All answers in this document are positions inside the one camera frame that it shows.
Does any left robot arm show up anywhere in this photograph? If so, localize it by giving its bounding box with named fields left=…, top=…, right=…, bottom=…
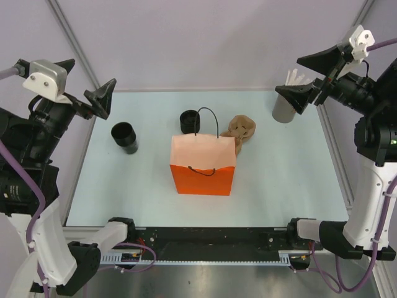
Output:
left=1, top=59, right=137, bottom=297

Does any brown pulp cup carrier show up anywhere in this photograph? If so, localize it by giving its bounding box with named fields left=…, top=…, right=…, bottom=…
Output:
left=220, top=115, right=256, bottom=156

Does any grey straw holder cup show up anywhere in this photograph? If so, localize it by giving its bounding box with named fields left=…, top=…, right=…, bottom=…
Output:
left=272, top=95, right=296, bottom=124

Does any white straws bundle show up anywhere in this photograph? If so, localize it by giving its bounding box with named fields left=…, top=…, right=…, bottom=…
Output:
left=285, top=68, right=313, bottom=86

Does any orange paper bag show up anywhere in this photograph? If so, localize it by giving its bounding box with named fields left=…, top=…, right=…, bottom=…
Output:
left=169, top=130, right=236, bottom=196

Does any white cable duct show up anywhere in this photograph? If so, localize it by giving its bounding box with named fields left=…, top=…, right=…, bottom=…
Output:
left=100, top=250, right=294, bottom=266

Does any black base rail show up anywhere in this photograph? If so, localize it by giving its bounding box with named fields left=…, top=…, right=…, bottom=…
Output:
left=127, top=227, right=309, bottom=263

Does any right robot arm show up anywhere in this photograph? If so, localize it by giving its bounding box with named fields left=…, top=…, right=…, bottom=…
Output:
left=275, top=45, right=396, bottom=261

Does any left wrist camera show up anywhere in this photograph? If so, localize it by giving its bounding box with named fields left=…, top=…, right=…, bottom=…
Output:
left=22, top=60, right=71, bottom=104

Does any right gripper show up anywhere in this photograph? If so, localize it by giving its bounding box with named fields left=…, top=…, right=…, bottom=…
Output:
left=275, top=44, right=387, bottom=115

